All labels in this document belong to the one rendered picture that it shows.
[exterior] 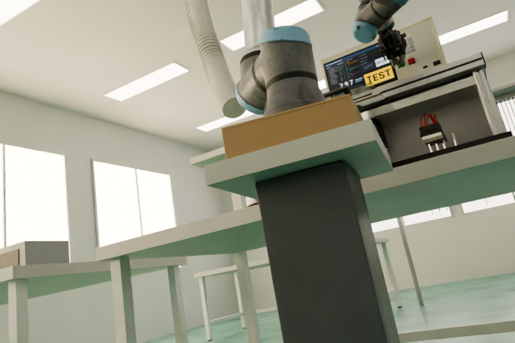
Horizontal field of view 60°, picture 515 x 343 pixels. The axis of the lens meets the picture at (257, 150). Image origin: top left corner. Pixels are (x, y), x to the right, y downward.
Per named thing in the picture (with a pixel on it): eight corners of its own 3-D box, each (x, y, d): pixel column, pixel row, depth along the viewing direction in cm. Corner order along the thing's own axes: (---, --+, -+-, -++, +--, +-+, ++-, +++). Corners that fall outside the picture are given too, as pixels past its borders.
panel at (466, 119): (512, 158, 151) (484, 78, 160) (330, 203, 179) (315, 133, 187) (512, 158, 152) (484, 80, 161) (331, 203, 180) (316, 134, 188)
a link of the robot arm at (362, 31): (366, 14, 126) (373, -12, 131) (345, 37, 136) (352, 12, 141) (389, 28, 128) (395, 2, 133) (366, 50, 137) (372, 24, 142)
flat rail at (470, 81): (481, 82, 146) (478, 73, 146) (308, 138, 172) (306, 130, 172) (481, 83, 147) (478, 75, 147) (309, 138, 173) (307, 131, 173)
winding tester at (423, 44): (447, 66, 155) (431, 14, 160) (330, 106, 173) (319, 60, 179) (457, 96, 188) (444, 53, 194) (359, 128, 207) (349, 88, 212)
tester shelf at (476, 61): (486, 63, 146) (481, 51, 148) (299, 126, 175) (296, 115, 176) (489, 99, 184) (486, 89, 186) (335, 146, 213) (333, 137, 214)
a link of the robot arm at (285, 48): (278, 67, 92) (270, 12, 96) (254, 96, 103) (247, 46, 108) (328, 73, 97) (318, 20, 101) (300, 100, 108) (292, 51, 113)
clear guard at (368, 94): (372, 93, 137) (367, 76, 138) (300, 118, 147) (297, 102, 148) (394, 118, 165) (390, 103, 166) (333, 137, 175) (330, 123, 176)
